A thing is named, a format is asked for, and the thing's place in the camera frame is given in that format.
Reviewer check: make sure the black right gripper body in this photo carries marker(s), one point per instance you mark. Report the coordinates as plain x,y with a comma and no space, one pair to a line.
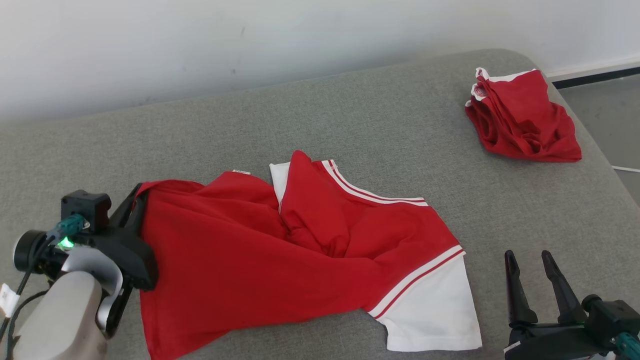
550,342

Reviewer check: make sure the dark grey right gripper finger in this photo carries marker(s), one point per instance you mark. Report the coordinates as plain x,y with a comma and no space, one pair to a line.
517,295
562,295

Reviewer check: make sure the red jersey with white sleeves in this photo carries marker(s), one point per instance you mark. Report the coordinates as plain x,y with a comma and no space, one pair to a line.
240,260

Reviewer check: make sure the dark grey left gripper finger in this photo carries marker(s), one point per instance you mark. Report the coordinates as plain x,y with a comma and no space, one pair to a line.
125,205
139,215

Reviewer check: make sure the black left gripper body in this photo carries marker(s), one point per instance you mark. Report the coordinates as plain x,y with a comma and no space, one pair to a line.
125,255

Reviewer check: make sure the red and white shorts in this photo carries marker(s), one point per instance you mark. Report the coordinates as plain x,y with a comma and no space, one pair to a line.
525,120

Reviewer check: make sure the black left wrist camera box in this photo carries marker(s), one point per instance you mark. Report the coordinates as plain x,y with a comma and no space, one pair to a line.
86,207

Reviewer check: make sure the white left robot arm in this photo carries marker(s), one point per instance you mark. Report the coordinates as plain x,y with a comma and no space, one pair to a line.
60,320

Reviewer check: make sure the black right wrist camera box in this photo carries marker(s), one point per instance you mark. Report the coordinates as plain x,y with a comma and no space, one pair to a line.
612,317

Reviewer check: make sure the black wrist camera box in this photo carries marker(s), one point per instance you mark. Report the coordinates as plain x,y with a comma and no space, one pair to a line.
86,207
612,317

